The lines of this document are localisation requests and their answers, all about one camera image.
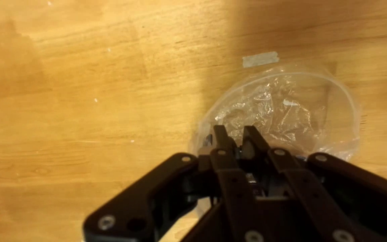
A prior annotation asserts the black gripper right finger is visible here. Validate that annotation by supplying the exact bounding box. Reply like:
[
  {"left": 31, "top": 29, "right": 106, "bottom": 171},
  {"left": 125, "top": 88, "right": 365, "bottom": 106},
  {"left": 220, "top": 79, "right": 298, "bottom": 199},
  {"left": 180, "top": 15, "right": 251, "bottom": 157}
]
[{"left": 243, "top": 126, "right": 387, "bottom": 242}]

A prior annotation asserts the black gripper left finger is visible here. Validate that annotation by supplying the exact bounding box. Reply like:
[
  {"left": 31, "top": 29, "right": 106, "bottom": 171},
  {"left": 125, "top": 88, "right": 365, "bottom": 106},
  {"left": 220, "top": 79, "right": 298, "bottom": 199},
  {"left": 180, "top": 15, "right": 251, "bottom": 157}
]
[{"left": 82, "top": 126, "right": 266, "bottom": 242}]

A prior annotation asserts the clear plastic bag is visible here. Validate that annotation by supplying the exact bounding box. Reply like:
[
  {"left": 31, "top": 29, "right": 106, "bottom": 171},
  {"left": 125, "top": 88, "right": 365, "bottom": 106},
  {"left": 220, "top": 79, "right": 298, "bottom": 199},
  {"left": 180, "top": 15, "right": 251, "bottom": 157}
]
[{"left": 189, "top": 64, "right": 360, "bottom": 160}]

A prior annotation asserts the grey tape strip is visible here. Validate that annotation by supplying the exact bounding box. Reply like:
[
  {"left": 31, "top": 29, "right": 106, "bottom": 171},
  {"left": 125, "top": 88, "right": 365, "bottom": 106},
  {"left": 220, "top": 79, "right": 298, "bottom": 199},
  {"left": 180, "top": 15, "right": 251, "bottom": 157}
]
[{"left": 242, "top": 51, "right": 279, "bottom": 68}]

